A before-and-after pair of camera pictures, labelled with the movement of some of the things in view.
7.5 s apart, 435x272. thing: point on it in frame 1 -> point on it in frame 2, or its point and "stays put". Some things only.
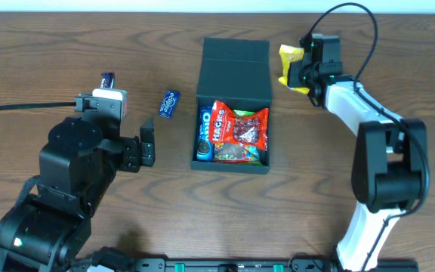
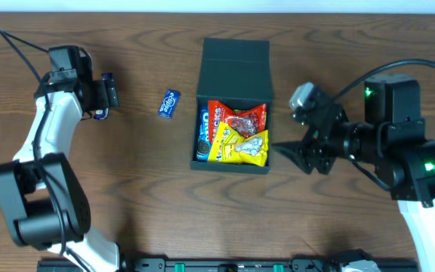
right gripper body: (297, 75) -> (323, 140)
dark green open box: (237, 73) stays put
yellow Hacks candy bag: (290, 54) -> (228, 146)
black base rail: (263, 264) stays put
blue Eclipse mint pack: (168, 103) stays put
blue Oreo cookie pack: (205, 147) stays put
